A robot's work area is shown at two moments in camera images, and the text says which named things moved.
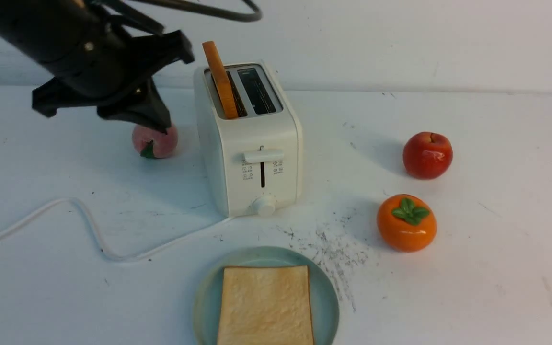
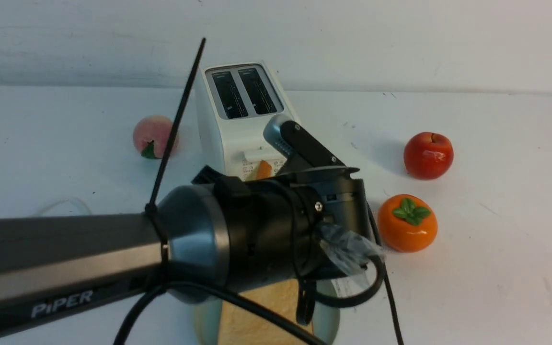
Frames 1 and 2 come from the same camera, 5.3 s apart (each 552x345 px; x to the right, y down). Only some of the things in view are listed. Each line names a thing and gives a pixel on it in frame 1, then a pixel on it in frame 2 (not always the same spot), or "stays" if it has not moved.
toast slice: x=222 y=83 to x=264 y=170
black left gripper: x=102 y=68 to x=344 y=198
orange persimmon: x=406 y=223 stays
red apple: x=427 y=155 stays
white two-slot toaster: x=258 y=156 stays
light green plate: x=324 y=297 stays
